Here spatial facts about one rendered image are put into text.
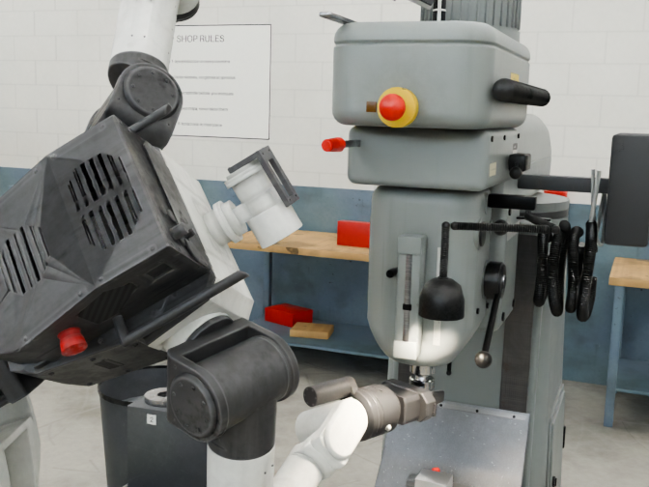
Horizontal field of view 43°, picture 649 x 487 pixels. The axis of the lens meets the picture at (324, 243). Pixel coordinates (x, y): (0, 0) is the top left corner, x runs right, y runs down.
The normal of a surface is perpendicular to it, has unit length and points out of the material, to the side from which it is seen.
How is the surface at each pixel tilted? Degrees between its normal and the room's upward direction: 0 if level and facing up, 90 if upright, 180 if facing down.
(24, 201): 74
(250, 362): 44
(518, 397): 90
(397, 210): 90
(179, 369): 99
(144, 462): 90
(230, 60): 90
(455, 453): 63
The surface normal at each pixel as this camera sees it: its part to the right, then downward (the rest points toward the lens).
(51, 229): -0.50, -0.15
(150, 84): 0.53, -0.33
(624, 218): -0.36, 0.14
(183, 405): -0.64, 0.25
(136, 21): 0.08, -0.41
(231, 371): 0.40, -0.71
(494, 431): -0.31, -0.33
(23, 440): -0.04, 0.15
